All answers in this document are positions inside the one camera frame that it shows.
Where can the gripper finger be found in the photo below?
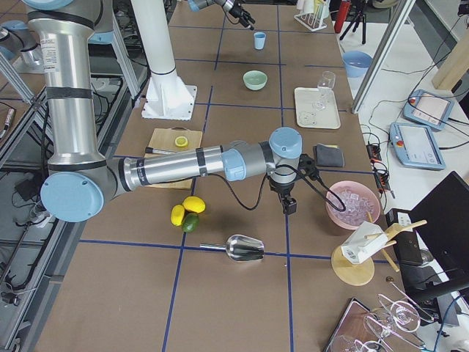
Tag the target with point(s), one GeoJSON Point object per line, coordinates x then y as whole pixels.
{"type": "Point", "coordinates": [247, 24]}
{"type": "Point", "coordinates": [250, 19]}

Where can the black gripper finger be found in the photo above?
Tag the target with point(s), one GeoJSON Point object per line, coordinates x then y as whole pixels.
{"type": "Point", "coordinates": [289, 204]}

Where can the light blue plastic cup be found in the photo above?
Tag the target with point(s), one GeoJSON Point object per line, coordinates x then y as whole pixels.
{"type": "Point", "coordinates": [259, 40]}

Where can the green ceramic bowl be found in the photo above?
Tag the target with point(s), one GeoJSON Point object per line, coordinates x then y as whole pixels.
{"type": "Point", "coordinates": [255, 80]}

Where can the steel ice scoop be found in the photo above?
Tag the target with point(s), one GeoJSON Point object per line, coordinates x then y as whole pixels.
{"type": "Point", "coordinates": [240, 248]}

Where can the pink bowl with ice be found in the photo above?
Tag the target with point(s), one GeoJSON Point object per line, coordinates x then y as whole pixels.
{"type": "Point", "coordinates": [351, 203]}

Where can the blue bowl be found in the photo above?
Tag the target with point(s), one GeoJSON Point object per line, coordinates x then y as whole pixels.
{"type": "Point", "coordinates": [356, 63]}

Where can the grey folded cloth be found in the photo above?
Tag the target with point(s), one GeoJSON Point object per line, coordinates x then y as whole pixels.
{"type": "Point", "coordinates": [328, 156]}

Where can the white paper carton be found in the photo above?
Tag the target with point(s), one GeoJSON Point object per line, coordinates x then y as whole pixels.
{"type": "Point", "coordinates": [365, 241]}

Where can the cream bear tray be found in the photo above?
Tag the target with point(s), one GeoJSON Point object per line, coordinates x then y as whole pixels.
{"type": "Point", "coordinates": [308, 117]}

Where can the yellow lemon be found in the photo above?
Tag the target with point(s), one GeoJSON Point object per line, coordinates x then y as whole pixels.
{"type": "Point", "coordinates": [194, 204]}
{"type": "Point", "coordinates": [177, 215]}

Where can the wooden stand round base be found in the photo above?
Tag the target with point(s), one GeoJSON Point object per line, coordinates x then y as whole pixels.
{"type": "Point", "coordinates": [361, 274]}

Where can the green lime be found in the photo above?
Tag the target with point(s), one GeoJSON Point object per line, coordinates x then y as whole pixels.
{"type": "Point", "coordinates": [190, 222]}

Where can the clear wine glass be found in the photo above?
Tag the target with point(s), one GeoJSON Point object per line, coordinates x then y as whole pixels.
{"type": "Point", "coordinates": [325, 87]}

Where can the half lemon slice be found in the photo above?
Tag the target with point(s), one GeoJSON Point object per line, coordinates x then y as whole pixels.
{"type": "Point", "coordinates": [181, 141]}

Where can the black tripod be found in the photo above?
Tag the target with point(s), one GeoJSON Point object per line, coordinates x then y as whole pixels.
{"type": "Point", "coordinates": [359, 19]}

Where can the wooden cutting board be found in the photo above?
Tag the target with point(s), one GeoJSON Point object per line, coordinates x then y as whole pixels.
{"type": "Point", "coordinates": [163, 138]}

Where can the near blue teach pendant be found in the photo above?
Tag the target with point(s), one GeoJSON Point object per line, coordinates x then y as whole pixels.
{"type": "Point", "coordinates": [415, 146]}

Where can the blue teach pendant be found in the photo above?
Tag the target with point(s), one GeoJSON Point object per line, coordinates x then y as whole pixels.
{"type": "Point", "coordinates": [415, 146]}
{"type": "Point", "coordinates": [429, 109]}

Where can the black monitor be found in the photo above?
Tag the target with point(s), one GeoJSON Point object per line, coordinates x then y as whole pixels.
{"type": "Point", "coordinates": [445, 234]}

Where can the black tray with glasses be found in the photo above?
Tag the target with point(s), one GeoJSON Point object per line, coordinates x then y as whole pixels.
{"type": "Point", "coordinates": [351, 334]}

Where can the upside down wine glass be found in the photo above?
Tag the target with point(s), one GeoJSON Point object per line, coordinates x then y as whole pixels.
{"type": "Point", "coordinates": [405, 302]}

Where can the far blue teach pendant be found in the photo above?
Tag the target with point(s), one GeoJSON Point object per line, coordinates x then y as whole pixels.
{"type": "Point", "coordinates": [429, 109]}

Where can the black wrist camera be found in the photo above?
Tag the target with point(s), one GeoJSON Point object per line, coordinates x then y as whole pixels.
{"type": "Point", "coordinates": [307, 167]}

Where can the white wire cup rack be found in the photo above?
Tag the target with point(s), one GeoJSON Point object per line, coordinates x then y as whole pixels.
{"type": "Point", "coordinates": [312, 14]}

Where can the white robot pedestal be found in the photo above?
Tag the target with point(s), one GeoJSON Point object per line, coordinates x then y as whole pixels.
{"type": "Point", "coordinates": [167, 97]}

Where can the aluminium frame post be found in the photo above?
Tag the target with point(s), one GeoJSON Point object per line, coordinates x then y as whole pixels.
{"type": "Point", "coordinates": [396, 22]}

